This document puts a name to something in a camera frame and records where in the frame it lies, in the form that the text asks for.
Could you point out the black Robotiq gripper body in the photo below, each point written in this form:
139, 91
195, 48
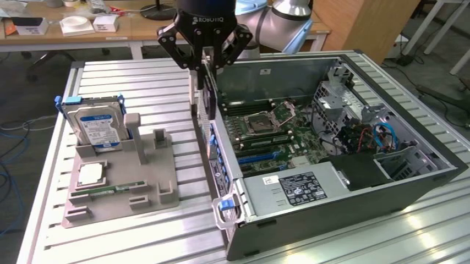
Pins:
206, 24

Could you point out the low-profile graphics card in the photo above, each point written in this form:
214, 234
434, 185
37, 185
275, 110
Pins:
210, 99

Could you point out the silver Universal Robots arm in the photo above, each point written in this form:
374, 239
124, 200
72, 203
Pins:
264, 27

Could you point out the wooden desk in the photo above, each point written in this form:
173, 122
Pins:
147, 30

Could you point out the black round monitor stand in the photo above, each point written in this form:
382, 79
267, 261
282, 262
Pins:
155, 13

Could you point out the white labelled box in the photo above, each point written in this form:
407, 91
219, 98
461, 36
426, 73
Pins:
104, 24

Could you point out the white box with tape roll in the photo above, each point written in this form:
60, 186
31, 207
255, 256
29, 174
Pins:
76, 27

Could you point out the metal socket cover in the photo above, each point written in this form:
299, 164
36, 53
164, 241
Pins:
284, 112

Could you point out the CPU socket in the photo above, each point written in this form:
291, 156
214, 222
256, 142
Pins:
258, 121

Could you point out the white tape roll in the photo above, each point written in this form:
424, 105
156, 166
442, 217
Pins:
69, 2

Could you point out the black chair base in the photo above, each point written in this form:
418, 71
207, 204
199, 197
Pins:
47, 59

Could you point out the black RAM stick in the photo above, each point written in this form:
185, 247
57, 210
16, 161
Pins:
264, 140

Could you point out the wooden cabinet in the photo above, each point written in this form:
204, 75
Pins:
367, 27

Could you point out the hard disk in blue caddy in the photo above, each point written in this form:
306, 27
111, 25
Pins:
96, 129

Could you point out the grey cup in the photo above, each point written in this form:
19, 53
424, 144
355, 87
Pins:
53, 3

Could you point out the perforated metal drive cage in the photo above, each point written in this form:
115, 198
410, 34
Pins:
326, 121

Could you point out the green motherboard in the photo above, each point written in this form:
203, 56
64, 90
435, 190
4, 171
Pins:
296, 137

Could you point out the white box with black top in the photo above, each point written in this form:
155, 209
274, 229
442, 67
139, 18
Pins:
31, 28

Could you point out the blue expansion slot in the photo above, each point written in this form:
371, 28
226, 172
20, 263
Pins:
256, 158

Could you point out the small orange box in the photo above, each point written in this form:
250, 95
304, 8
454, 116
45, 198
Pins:
9, 29

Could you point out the black power adapter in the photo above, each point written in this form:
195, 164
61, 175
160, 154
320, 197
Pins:
403, 60

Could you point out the small silver heatsink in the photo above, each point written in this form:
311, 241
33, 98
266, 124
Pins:
302, 161

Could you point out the grey printed parts rack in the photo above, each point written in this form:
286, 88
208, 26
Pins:
120, 170

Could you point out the clear plastic bag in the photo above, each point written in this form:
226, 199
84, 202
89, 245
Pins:
12, 8

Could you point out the silver CPU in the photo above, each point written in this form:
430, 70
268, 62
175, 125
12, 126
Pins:
91, 174

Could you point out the green RAM stick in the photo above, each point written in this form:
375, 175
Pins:
109, 189

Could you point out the grey power supply unit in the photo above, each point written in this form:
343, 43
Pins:
264, 198

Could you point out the blue case latch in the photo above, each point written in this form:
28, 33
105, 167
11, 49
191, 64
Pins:
224, 205

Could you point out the black floor stand base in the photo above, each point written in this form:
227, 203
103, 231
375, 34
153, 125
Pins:
447, 96

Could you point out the metal disk bay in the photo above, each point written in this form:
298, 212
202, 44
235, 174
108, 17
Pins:
422, 162

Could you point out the black open PC case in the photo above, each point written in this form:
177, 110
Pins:
330, 220

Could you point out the white table frame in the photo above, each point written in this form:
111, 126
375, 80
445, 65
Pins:
422, 27

